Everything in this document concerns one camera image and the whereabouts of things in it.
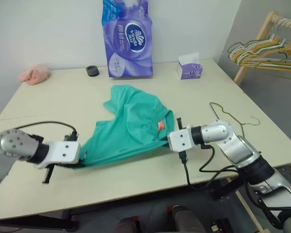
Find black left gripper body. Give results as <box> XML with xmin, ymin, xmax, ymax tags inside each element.
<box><xmin>42</xmin><ymin>161</ymin><xmax>86</xmax><ymax>184</ymax></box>

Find green shorts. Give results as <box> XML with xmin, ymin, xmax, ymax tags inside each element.
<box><xmin>74</xmin><ymin>84</ymin><xmax>176</xmax><ymax>170</ymax></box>

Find olive wire hanger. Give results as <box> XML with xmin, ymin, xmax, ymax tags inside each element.
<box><xmin>254</xmin><ymin>60</ymin><xmax>291</xmax><ymax>83</ymax></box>
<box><xmin>209</xmin><ymin>101</ymin><xmax>261</xmax><ymax>139</ymax></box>

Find black table base bar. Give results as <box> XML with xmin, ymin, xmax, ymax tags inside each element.
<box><xmin>0</xmin><ymin>213</ymin><xmax>79</xmax><ymax>233</ymax></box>

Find small purple tissue box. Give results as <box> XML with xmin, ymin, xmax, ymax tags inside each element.
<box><xmin>176</xmin><ymin>51</ymin><xmax>205</xmax><ymax>81</ymax></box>

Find black table brace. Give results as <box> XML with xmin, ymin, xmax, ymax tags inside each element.
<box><xmin>210</xmin><ymin>176</ymin><xmax>244</xmax><ymax>201</ymax></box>

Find purple Vinda tissue pack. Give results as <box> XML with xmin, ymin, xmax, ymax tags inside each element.
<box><xmin>101</xmin><ymin>0</ymin><xmax>154</xmax><ymax>79</ymax></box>

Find small dark rounded shape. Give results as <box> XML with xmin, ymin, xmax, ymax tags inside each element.
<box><xmin>117</xmin><ymin>216</ymin><xmax>142</xmax><ymax>233</ymax></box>

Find large dark rounded shape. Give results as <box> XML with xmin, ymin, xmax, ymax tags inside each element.
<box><xmin>166</xmin><ymin>204</ymin><xmax>207</xmax><ymax>233</ymax></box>

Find pink cloth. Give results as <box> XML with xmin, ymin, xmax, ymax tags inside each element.
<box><xmin>17</xmin><ymin>64</ymin><xmax>51</xmax><ymax>86</ymax></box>

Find bunch of hangers on rack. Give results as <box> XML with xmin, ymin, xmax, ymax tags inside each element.
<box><xmin>233</xmin><ymin>36</ymin><xmax>291</xmax><ymax>71</ymax></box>

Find black round tape roll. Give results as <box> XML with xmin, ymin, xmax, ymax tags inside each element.
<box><xmin>85</xmin><ymin>65</ymin><xmax>100</xmax><ymax>78</ymax></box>

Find black floor device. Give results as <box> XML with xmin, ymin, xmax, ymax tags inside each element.
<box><xmin>210</xmin><ymin>217</ymin><xmax>231</xmax><ymax>233</ymax></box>

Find wooden clothes rack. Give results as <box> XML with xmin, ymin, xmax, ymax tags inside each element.
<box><xmin>233</xmin><ymin>10</ymin><xmax>291</xmax><ymax>233</ymax></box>

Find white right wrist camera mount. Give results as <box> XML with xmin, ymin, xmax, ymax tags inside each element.
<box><xmin>167</xmin><ymin>124</ymin><xmax>202</xmax><ymax>153</ymax></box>

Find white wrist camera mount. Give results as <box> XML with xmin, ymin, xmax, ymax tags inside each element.
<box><xmin>37</xmin><ymin>141</ymin><xmax>81</xmax><ymax>169</ymax></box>
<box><xmin>167</xmin><ymin>124</ymin><xmax>202</xmax><ymax>153</ymax></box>

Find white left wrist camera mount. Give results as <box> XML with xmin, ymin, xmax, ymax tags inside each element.
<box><xmin>37</xmin><ymin>141</ymin><xmax>81</xmax><ymax>169</ymax></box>

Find white wire hanger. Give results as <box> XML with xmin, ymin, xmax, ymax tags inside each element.
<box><xmin>228</xmin><ymin>33</ymin><xmax>291</xmax><ymax>62</ymax></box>

